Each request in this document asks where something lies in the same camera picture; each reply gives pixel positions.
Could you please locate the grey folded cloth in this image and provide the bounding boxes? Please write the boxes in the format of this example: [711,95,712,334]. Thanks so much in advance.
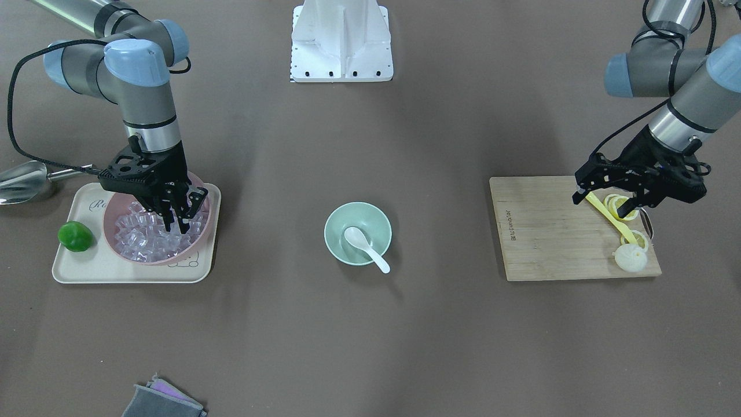
[122,375,207,416]

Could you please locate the pink bowl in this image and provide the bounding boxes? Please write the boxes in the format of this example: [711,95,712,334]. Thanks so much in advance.
[102,173,221,266]

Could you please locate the metal ice scoop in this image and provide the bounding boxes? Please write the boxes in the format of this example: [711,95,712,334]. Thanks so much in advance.
[1,160,98,205]

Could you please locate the pile of clear ice cubes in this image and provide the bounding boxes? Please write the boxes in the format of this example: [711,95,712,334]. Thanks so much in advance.
[113,200,211,264]

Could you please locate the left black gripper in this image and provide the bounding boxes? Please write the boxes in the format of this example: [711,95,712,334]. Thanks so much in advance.
[617,126,707,220]

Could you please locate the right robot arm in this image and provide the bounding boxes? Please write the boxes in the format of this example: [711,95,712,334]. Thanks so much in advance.
[36,1,207,233]

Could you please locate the white ceramic spoon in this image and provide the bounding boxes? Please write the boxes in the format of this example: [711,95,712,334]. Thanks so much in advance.
[343,226,391,274]

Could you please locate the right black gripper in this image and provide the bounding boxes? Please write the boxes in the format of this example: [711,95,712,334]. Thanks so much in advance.
[134,139,208,235]

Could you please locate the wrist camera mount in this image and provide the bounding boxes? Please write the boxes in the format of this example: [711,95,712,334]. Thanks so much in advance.
[97,146,153,196]
[572,152,641,205]

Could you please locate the white round lid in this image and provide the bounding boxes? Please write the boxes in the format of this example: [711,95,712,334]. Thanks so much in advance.
[613,243,648,273]

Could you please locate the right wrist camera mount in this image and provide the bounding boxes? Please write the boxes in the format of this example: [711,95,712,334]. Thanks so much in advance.
[97,146,153,196]

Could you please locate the yellow plastic spoon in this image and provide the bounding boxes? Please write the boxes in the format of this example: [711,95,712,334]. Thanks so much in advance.
[585,192,638,244]

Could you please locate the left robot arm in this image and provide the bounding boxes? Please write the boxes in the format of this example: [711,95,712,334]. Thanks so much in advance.
[576,1,739,217]

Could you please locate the lemon slice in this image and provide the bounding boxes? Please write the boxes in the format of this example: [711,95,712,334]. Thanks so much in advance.
[620,229,651,253]
[603,193,640,222]

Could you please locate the green lime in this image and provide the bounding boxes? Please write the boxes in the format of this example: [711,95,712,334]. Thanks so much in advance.
[57,221,96,253]

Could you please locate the mint green bowl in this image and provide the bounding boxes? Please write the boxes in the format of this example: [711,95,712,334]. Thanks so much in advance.
[324,202,392,266]

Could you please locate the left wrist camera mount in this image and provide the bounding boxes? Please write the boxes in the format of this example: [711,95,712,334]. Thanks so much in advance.
[572,152,641,205]

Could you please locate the cream rectangular tray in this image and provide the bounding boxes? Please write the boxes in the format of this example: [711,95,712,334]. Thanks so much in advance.
[52,183,221,284]

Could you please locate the bamboo cutting board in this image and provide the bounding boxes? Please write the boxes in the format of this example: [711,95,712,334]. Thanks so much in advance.
[489,176,662,281]

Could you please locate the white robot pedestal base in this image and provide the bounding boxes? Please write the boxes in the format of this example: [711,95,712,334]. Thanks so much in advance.
[289,1,394,83]

